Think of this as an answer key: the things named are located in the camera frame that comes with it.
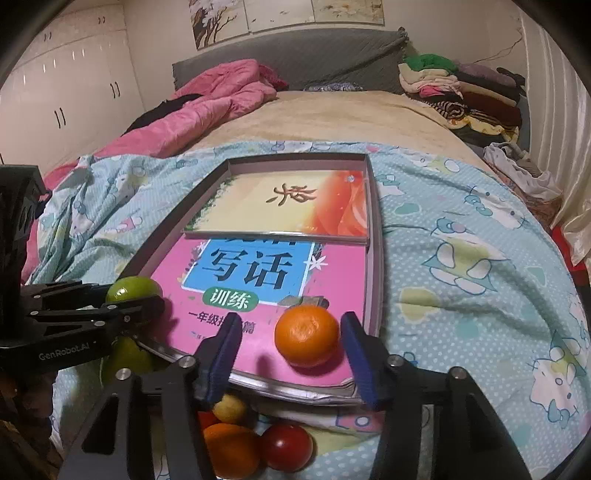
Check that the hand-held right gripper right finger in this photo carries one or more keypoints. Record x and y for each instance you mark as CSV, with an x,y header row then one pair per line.
x,y
362,360

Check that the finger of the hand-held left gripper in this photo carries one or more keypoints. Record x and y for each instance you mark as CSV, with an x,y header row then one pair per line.
x,y
69,294
134,314

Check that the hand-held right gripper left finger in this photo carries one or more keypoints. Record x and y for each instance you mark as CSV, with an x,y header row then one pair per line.
x,y
224,355

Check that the green apple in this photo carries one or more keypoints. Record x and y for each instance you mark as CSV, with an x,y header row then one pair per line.
x,y
127,364
134,287

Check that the small yellow fruit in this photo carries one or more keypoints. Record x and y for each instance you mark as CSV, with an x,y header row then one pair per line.
x,y
229,407

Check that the orange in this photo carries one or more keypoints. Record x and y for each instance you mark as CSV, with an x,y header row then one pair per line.
x,y
231,450
307,337

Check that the shallow cardboard box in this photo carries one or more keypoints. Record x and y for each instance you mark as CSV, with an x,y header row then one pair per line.
x,y
376,258

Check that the red tomato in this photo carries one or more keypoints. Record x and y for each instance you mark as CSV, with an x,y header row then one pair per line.
x,y
286,445

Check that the small red fruit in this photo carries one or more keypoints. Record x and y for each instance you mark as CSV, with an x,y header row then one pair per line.
x,y
206,419

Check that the pink workbook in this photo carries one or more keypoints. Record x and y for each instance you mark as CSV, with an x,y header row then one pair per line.
x,y
341,277

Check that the light blue printed blanket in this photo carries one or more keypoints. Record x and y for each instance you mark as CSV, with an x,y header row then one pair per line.
x,y
461,300

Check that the white wardrobe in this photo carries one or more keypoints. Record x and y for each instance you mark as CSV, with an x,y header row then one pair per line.
x,y
69,92

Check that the beige and orange book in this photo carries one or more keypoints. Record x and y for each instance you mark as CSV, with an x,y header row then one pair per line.
x,y
240,207

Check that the black cloth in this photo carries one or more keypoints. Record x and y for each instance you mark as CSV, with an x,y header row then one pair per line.
x,y
157,113

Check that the pink quilt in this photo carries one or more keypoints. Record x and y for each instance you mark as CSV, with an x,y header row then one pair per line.
x,y
221,97

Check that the red cloth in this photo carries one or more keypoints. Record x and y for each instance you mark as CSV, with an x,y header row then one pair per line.
x,y
572,249

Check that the beige bed sheet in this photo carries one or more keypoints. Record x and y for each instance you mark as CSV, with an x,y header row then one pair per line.
x,y
323,115

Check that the floral pillow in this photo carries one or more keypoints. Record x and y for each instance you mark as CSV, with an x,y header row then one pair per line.
x,y
334,86

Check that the pile of folded clothes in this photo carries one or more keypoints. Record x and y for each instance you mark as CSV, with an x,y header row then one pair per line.
x,y
461,97

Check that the grey padded headboard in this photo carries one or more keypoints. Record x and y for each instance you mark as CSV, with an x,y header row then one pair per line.
x,y
323,60

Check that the cream curtain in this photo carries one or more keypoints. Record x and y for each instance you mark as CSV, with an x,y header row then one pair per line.
x,y
558,115

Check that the tree wall painting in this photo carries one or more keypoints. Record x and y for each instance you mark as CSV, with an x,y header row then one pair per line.
x,y
217,21

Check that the pale wall painting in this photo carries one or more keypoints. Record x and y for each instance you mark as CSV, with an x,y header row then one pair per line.
x,y
346,9
277,14

